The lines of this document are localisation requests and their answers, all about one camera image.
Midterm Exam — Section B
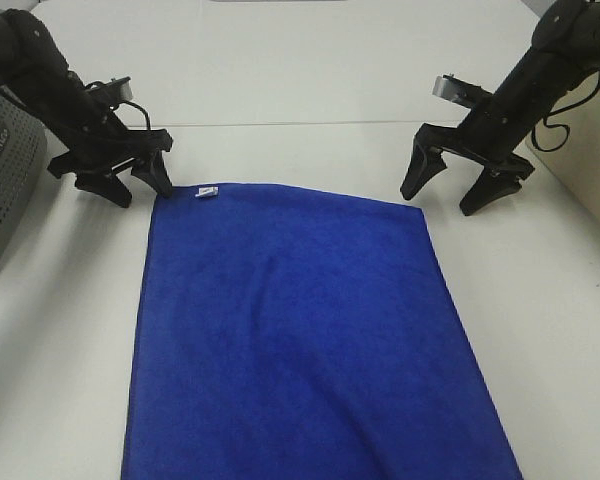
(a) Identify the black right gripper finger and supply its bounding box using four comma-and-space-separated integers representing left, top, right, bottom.
459, 169, 521, 216
400, 143, 447, 200

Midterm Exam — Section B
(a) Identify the beige fabric storage box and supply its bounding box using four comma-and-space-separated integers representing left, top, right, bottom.
526, 90, 600, 223

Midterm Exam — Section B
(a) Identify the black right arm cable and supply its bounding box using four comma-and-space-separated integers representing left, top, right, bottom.
530, 65, 600, 154

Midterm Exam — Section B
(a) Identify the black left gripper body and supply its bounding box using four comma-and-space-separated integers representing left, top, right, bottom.
48, 107, 173, 176

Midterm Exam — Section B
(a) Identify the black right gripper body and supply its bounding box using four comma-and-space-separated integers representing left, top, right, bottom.
413, 95, 533, 178

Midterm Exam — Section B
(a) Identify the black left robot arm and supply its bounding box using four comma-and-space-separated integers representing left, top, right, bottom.
0, 9, 173, 208

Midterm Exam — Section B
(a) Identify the grey perforated plastic basket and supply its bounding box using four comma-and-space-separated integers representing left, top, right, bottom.
0, 96, 47, 258

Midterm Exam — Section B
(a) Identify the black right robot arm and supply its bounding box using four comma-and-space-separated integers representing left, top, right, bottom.
400, 1, 600, 216

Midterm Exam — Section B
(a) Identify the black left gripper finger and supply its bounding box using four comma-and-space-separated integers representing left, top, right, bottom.
131, 152, 173, 198
74, 173, 132, 208

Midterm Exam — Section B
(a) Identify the blue microfibre towel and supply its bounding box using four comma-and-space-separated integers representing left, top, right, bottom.
121, 184, 521, 479

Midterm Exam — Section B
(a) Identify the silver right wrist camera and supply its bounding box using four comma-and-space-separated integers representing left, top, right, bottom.
432, 75, 492, 109

